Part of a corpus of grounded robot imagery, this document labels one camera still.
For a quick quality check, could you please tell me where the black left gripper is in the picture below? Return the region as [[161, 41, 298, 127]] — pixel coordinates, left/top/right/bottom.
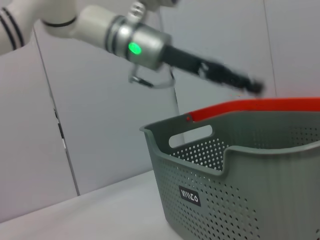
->
[[159, 44, 266, 95]]

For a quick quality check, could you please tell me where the grey-green perforated storage bin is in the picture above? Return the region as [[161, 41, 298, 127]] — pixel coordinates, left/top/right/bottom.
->
[[139, 107, 320, 240]]

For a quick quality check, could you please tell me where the orange bin handle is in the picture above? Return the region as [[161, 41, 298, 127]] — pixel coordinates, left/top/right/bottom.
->
[[184, 97, 320, 122]]

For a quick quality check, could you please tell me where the left arm cable with plug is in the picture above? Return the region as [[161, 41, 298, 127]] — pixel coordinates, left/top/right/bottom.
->
[[128, 64, 176, 90]]

